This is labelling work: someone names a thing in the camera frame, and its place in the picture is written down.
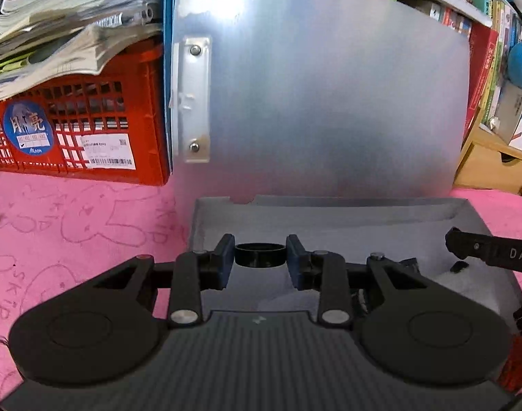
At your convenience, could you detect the large red plastic basket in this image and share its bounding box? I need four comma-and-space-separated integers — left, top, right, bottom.
0, 40, 172, 187

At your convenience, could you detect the small white printed box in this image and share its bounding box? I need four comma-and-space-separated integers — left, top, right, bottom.
489, 80, 522, 155

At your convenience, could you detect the black ring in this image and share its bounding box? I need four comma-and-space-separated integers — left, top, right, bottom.
234, 242, 288, 270

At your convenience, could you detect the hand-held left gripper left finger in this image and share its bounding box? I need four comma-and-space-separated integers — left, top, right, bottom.
89, 233, 236, 329

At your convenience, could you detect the red knitted bundle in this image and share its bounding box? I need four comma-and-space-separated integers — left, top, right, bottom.
498, 341, 522, 395

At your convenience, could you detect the wooden drawer organizer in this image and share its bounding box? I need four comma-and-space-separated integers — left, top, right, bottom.
453, 126, 522, 198

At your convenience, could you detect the white fluffy cloth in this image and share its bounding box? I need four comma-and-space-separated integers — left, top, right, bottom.
431, 263, 517, 314

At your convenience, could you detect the stack of worn books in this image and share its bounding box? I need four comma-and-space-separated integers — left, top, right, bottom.
0, 0, 166, 104

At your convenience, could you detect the row of green-spined books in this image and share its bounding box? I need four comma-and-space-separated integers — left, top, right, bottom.
460, 0, 522, 132

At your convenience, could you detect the grey file box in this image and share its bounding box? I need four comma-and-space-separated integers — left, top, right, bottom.
170, 0, 522, 340

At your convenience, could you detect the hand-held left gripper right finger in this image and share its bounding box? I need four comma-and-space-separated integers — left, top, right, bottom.
285, 234, 434, 329

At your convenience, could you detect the pink bunny print blanket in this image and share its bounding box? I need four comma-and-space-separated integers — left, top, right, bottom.
0, 169, 522, 404

